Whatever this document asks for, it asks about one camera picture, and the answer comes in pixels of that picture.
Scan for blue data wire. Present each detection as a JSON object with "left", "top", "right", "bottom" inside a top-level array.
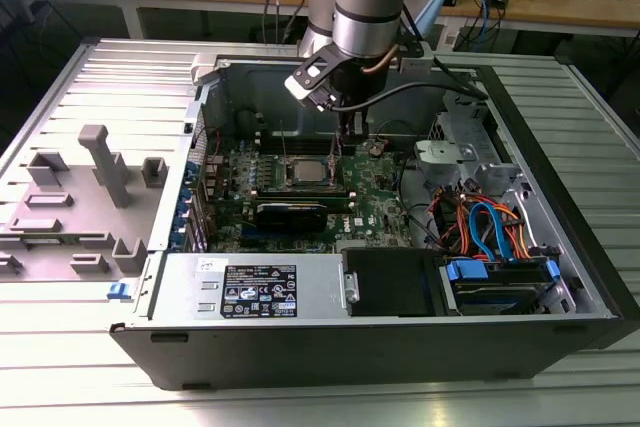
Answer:
[{"left": 468, "top": 200, "right": 517, "bottom": 263}]

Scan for grey parts rack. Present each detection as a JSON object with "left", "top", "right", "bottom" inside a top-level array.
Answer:
[{"left": 0, "top": 124, "right": 169, "bottom": 283}]

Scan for CPU socket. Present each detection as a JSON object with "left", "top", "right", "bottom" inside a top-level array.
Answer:
[{"left": 284, "top": 152, "right": 344, "bottom": 189}]

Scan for blue network cable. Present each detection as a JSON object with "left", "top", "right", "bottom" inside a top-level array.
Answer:
[{"left": 472, "top": 0, "right": 496, "bottom": 43}]

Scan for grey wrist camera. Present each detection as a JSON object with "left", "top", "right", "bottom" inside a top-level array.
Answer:
[{"left": 398, "top": 44, "right": 435, "bottom": 76}]

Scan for black camera cable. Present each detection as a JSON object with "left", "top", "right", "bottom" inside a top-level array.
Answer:
[{"left": 329, "top": 80, "right": 490, "bottom": 113}]

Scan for green motherboard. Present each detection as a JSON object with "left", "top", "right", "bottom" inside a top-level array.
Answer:
[{"left": 202, "top": 136, "right": 434, "bottom": 254}]

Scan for silver power supply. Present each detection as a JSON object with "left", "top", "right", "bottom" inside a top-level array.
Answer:
[{"left": 148, "top": 251, "right": 352, "bottom": 322}]

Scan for black graphics card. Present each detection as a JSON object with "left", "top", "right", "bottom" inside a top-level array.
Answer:
[{"left": 253, "top": 200, "right": 330, "bottom": 234}]

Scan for black fan cable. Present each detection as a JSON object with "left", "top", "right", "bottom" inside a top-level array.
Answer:
[{"left": 374, "top": 118, "right": 417, "bottom": 142}]

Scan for silver metal drive cage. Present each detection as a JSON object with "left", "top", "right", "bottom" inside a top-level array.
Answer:
[{"left": 414, "top": 86, "right": 531, "bottom": 198}]

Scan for hard disk blue carrier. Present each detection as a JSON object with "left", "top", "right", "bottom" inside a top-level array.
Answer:
[{"left": 439, "top": 255, "right": 562, "bottom": 317}]

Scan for black power supply label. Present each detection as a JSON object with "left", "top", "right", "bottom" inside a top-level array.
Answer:
[{"left": 221, "top": 264, "right": 298, "bottom": 319}]

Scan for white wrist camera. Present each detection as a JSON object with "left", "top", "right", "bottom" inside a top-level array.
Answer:
[{"left": 283, "top": 64, "right": 334, "bottom": 112}]

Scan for black PC case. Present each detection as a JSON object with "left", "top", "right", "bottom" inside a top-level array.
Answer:
[{"left": 108, "top": 49, "right": 640, "bottom": 393}]

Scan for orange power wires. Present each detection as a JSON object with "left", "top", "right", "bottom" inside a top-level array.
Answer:
[{"left": 430, "top": 185, "right": 539, "bottom": 262}]

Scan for brown curved cable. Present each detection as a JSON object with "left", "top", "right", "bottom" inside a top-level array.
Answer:
[{"left": 360, "top": 44, "right": 400, "bottom": 74}]

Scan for grey case corner block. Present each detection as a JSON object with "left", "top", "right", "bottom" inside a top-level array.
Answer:
[{"left": 191, "top": 53, "right": 224, "bottom": 86}]

